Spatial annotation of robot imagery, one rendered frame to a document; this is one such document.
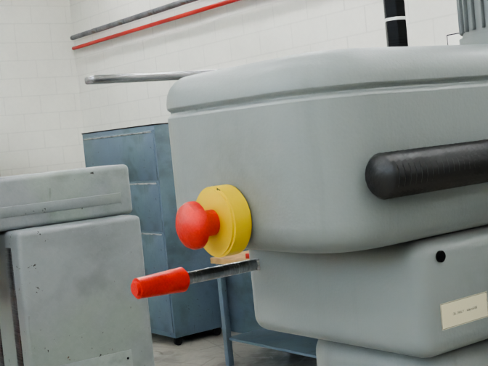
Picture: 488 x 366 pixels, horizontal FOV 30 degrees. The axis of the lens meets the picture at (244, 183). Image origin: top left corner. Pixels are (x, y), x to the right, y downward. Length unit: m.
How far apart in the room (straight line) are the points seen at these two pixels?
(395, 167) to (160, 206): 7.49
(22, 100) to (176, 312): 3.45
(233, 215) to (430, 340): 0.19
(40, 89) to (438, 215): 9.93
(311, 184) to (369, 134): 0.06
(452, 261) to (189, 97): 0.27
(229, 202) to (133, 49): 8.95
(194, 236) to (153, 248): 7.59
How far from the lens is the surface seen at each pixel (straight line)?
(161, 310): 8.38
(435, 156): 0.70
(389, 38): 0.91
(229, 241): 0.75
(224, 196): 0.75
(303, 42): 7.45
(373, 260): 0.79
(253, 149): 0.74
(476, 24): 1.06
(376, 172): 0.68
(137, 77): 0.86
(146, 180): 8.28
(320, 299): 0.85
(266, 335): 7.35
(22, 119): 10.49
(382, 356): 0.86
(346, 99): 0.70
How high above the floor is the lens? 1.83
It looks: 3 degrees down
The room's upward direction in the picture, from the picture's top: 6 degrees counter-clockwise
